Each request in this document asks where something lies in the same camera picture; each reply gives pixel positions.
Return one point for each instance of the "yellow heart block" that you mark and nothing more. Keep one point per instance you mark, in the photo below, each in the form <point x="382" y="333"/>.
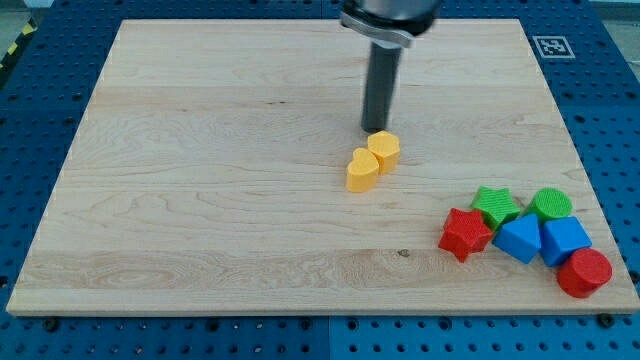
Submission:
<point x="362" y="171"/>

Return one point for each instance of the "yellow hexagon block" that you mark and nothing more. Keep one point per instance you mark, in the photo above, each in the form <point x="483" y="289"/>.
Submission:
<point x="385" y="147"/>

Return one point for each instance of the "wooden board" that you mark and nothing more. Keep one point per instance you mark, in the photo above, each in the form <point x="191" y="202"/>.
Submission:
<point x="207" y="178"/>

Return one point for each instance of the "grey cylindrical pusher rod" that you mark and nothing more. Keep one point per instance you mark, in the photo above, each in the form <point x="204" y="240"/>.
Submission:
<point x="379" y="87"/>

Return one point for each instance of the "red star block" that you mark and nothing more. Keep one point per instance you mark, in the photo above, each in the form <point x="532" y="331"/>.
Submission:
<point x="464" y="233"/>

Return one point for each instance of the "green star block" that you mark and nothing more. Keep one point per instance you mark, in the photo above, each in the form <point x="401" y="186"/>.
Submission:
<point x="496" y="206"/>

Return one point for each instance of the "blue pentagon block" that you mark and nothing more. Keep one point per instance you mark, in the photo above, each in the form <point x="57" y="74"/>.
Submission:
<point x="520" y="238"/>

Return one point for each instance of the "green cylinder block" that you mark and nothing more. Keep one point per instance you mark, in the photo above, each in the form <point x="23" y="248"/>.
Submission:
<point x="549" y="204"/>

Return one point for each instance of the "blue cube block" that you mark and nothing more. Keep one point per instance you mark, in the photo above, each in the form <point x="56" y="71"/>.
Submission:
<point x="560" y="238"/>

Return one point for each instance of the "white fiducial marker tag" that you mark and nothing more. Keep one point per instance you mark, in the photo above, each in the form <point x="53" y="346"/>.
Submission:
<point x="553" y="47"/>

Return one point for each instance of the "red cylinder block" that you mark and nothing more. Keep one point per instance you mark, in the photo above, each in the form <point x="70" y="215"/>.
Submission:
<point x="584" y="272"/>

